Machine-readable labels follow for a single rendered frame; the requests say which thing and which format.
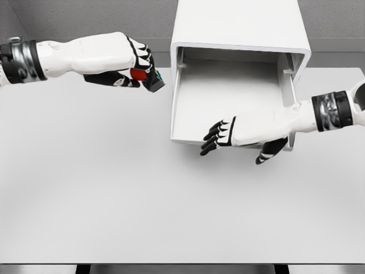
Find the white cabinet drawer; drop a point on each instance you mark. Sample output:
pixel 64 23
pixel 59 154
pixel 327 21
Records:
pixel 228 94

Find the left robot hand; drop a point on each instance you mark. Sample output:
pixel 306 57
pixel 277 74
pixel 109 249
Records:
pixel 108 54

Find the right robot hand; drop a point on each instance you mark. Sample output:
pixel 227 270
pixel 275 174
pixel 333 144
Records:
pixel 253 129

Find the white tabletop storage cabinet shell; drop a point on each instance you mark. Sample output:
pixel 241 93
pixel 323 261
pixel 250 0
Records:
pixel 236 23

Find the black load switch red knob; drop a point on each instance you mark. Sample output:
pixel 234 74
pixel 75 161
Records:
pixel 152 81

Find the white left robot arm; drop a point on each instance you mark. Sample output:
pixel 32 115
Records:
pixel 54 58

